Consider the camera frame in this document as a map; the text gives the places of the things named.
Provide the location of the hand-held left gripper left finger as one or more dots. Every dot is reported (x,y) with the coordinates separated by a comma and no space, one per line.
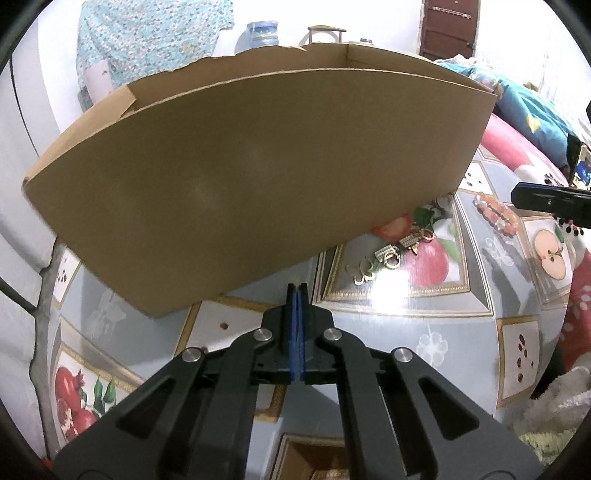
(284,346)

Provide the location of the brown cardboard box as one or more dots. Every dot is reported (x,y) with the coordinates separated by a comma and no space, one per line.
(254,184)

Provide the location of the wooden chair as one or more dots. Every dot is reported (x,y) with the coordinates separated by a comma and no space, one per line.
(325,28)

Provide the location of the blue printed quilt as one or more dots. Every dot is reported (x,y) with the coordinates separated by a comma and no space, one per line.
(531,115)

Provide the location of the gold bee pendant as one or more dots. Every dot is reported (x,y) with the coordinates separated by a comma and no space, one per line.
(425,235)

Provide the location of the blue water bottle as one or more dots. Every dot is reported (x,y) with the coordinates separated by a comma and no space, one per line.
(262,34)

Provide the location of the teal floral cloth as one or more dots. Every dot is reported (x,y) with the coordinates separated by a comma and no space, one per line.
(138,37)

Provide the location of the white panel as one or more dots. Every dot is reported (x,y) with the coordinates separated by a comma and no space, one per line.
(99,83)

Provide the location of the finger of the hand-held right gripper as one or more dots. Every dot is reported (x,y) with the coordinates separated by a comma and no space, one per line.
(549,201)

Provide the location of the brown wooden door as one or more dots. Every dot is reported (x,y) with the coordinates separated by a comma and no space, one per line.
(448,27)

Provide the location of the rhinestone bar earring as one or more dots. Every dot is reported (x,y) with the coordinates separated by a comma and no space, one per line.
(408,241)

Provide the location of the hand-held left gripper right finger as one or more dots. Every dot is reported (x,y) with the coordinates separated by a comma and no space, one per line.
(314,346)

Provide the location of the green rug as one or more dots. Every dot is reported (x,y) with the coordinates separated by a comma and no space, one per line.
(549,445)

